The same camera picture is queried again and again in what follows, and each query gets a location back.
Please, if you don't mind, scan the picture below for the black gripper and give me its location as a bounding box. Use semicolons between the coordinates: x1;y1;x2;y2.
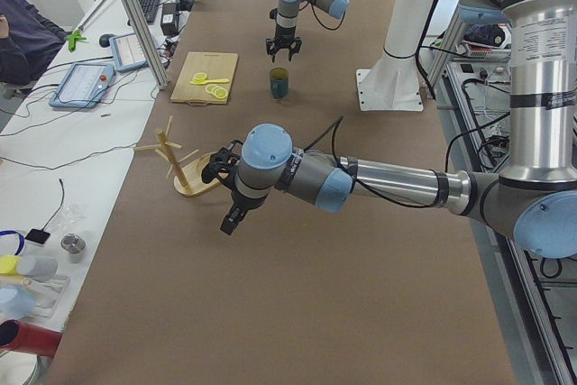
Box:
220;177;270;235
265;26;301;62

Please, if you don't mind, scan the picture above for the dark blue yellow-lined cup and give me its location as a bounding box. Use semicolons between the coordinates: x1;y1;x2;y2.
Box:
269;68;289;99

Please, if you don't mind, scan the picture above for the wooden cup storage rack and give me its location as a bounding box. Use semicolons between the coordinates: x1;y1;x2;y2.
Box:
134;115;221;197

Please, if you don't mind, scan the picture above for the grey cup on tray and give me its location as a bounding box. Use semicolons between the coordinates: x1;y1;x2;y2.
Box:
16;255;58;281

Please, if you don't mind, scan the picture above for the yellow cup on tray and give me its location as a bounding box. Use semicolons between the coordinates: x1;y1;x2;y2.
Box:
0;255;21;276

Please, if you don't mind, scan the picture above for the light blue cup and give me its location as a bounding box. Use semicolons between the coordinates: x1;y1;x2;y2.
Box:
1;285;36;319

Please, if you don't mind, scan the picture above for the wooden cutting board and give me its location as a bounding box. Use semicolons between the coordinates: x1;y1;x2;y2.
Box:
169;51;239;105

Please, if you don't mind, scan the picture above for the lemon slice top right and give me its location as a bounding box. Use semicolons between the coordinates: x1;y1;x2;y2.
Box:
212;87;228;100

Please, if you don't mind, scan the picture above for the lemon slice lower stack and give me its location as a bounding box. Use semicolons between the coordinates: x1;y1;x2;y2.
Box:
205;84;220;93

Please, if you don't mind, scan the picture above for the lemon slice front left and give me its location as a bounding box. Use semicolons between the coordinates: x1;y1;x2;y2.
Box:
191;72;208;84

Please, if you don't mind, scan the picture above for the yellow plastic knife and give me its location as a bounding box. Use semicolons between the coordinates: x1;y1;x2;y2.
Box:
189;78;230;86

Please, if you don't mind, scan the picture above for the far teach pendant tablet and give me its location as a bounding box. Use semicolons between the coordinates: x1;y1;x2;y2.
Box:
109;33;148;73

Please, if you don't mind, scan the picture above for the teach pendant tablet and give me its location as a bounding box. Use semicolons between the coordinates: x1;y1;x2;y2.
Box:
109;33;148;73
49;62;115;109

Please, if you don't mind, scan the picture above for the small metal weight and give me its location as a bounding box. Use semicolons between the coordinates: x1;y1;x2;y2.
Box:
60;234;86;263

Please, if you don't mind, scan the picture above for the near teach pendant tablet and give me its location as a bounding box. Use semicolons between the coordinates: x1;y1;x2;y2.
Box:
49;62;115;109

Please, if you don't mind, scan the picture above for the red bottle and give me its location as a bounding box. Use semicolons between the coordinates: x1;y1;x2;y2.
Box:
1;319;62;358

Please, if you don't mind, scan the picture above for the person in dark sweater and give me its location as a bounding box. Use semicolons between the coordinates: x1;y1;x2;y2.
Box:
1;0;68;86

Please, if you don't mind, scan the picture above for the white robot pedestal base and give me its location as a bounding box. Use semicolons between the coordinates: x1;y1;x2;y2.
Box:
357;0;435;112

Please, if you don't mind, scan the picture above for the aluminium frame post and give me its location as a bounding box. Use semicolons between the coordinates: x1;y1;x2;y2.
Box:
121;0;169;90

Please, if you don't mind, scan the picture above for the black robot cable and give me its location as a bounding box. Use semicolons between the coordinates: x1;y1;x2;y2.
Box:
302;115;445;209

